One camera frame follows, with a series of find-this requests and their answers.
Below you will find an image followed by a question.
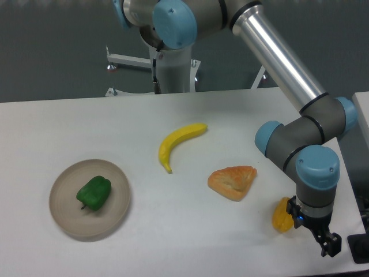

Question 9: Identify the green bell pepper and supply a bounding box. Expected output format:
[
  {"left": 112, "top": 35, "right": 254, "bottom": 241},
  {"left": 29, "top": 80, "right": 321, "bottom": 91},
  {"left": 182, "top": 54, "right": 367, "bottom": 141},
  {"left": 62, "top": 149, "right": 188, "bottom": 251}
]
[{"left": 76, "top": 175, "right": 111, "bottom": 211}]

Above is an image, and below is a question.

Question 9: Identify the white side table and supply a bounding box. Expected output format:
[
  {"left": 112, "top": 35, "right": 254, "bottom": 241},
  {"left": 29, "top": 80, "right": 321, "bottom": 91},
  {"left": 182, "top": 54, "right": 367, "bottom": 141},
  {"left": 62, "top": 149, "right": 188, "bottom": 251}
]
[{"left": 352, "top": 91, "right": 369, "bottom": 144}]

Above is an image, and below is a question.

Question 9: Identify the yellow banana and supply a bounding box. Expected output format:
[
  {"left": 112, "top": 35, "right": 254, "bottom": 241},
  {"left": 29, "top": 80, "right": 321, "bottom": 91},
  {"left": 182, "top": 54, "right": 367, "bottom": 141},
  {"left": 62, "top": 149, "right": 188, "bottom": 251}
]
[{"left": 158, "top": 123, "right": 208, "bottom": 174}]

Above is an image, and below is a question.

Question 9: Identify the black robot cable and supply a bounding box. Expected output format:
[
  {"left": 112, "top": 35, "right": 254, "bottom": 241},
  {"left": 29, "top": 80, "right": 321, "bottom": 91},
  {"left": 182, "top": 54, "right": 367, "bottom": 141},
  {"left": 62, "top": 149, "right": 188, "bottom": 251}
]
[{"left": 152, "top": 40, "right": 165, "bottom": 95}]

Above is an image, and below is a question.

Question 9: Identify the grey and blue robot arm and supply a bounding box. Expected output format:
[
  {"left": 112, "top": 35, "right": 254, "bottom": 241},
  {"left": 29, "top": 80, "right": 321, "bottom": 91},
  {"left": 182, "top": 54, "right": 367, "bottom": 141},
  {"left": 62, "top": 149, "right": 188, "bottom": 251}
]
[{"left": 112, "top": 1, "right": 357, "bottom": 256}]

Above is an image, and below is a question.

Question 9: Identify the yellow bell pepper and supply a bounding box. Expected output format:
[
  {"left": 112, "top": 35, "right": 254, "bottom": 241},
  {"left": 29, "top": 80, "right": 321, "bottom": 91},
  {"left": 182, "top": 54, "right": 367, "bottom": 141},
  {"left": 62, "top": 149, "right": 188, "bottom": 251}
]
[{"left": 272, "top": 197, "right": 294, "bottom": 233}]

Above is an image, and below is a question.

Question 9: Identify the orange triangular pastry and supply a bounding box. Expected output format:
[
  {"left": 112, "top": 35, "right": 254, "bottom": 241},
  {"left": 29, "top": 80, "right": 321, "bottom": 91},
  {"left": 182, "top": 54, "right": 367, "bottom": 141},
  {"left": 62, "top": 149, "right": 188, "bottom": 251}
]
[{"left": 208, "top": 166, "right": 257, "bottom": 202}]

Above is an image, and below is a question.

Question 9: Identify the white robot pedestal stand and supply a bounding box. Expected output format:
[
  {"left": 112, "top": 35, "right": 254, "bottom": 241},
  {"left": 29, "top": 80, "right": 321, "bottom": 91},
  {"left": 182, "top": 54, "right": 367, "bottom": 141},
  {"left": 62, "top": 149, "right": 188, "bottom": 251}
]
[{"left": 106, "top": 43, "right": 271, "bottom": 96}]

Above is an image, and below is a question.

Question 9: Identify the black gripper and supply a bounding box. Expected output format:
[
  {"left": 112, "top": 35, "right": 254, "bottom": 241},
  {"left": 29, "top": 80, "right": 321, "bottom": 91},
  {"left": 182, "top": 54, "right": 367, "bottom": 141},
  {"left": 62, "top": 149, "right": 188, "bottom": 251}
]
[{"left": 286, "top": 196, "right": 342, "bottom": 257}]

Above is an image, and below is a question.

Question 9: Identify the black device at right edge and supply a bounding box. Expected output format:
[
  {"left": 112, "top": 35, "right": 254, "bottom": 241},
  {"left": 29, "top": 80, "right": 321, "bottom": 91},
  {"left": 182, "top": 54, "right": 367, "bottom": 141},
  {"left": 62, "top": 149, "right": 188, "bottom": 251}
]
[{"left": 348, "top": 196, "right": 368, "bottom": 264}]

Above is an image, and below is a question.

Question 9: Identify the beige round plate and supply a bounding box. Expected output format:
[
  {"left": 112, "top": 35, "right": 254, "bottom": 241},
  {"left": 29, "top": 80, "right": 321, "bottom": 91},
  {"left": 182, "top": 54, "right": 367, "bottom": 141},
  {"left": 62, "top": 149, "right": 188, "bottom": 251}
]
[{"left": 49, "top": 159, "right": 131, "bottom": 241}]

